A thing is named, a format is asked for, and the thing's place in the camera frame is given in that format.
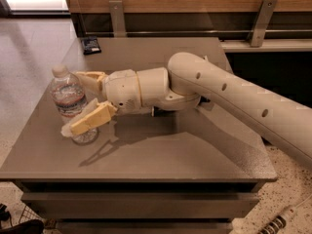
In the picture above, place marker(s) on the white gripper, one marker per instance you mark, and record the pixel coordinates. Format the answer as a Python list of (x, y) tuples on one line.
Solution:
[(121, 90)]

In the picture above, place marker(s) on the clear plastic water bottle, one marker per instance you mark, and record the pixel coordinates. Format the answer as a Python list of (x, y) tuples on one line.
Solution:
[(67, 93)]

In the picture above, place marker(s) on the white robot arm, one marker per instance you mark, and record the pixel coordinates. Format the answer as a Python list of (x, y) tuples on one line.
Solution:
[(187, 78)]

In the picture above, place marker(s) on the dark blue rxbar wrapper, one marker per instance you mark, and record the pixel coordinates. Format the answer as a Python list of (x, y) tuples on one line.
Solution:
[(90, 45)]

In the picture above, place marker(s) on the blue kettle chips bag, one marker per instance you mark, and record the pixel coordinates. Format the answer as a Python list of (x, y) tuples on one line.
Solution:
[(155, 111)]

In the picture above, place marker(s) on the grey drawer cabinet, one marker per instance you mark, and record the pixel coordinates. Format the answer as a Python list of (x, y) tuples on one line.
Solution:
[(187, 172)]

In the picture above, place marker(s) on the dark bag on floor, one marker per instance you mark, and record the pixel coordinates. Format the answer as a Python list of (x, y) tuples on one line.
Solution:
[(33, 226)]

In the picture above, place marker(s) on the white power strip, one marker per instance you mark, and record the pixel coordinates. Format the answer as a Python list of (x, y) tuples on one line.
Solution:
[(280, 220)]

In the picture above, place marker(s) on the wire basket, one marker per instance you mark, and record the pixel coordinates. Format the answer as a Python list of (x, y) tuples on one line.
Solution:
[(28, 214)]

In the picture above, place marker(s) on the right metal bracket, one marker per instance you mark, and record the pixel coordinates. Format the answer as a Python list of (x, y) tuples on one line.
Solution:
[(261, 22)]

